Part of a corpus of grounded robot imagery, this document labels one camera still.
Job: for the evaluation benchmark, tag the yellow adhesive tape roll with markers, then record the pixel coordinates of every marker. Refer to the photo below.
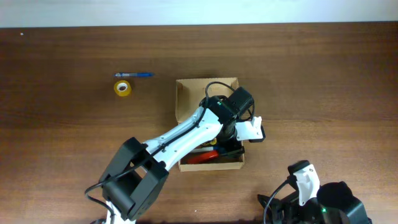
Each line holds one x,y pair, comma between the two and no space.
122,88

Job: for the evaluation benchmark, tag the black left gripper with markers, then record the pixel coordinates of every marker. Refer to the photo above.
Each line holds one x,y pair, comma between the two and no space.
232,149

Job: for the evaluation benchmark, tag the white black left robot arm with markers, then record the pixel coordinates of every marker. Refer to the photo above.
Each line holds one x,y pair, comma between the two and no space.
136,174

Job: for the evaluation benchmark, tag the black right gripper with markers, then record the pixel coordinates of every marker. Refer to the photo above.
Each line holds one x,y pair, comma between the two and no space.
280,209

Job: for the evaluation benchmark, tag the blue ballpoint pen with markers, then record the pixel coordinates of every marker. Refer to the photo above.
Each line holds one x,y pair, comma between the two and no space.
125,75

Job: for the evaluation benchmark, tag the black yellow correction tape dispenser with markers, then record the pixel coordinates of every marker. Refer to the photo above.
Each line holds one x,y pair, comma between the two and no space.
210,143

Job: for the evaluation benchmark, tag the brown cardboard box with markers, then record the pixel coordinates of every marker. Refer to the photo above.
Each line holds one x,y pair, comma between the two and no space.
189,93

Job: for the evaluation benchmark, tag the blue whiteboard marker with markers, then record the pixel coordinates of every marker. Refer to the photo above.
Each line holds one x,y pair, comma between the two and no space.
208,149

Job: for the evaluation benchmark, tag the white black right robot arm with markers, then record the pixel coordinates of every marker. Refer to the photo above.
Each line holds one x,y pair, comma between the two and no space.
337,204

